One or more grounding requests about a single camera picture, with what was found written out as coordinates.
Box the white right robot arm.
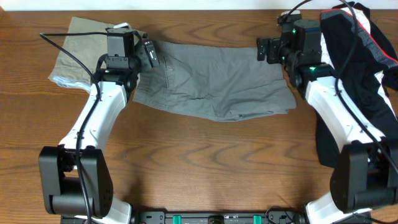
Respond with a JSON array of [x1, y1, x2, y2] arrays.
[[257, 7, 397, 223]]

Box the grey shorts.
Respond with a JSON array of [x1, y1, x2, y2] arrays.
[[134, 40, 296, 122]]

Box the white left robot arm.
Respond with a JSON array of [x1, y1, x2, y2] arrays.
[[39, 23, 159, 223]]

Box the folded khaki shorts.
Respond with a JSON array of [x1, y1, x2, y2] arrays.
[[48, 16, 147, 94]]

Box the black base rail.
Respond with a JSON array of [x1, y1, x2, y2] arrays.
[[130, 210, 307, 224]]

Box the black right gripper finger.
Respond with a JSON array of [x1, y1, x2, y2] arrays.
[[256, 37, 269, 61], [277, 10, 302, 25]]

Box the black white red shirt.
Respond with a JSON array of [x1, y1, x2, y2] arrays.
[[315, 1, 398, 169]]

